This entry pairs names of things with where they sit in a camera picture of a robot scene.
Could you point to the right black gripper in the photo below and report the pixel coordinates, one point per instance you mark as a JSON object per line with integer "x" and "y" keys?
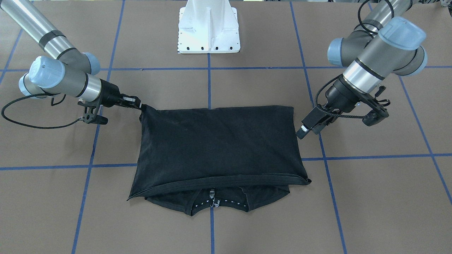
{"x": 110, "y": 93}

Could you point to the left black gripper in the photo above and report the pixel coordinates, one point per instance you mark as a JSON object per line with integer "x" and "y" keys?
{"x": 338, "y": 94}

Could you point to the black graphic t-shirt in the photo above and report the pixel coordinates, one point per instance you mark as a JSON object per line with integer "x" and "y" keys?
{"x": 239, "y": 157}

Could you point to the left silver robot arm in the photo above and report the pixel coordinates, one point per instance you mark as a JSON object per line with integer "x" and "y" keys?
{"x": 382, "y": 43}

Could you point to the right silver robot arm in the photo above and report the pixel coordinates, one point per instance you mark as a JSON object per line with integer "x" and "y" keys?
{"x": 65, "y": 70}

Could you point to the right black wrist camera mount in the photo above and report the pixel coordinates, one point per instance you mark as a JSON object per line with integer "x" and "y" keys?
{"x": 91, "y": 112}

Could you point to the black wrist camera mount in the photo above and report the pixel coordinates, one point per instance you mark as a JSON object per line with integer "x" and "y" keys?
{"x": 91, "y": 112}
{"x": 378, "y": 111}

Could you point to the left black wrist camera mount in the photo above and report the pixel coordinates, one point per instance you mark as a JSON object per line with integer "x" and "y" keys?
{"x": 378, "y": 111}

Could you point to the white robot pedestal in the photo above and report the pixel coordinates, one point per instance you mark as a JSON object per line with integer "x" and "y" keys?
{"x": 208, "y": 26}

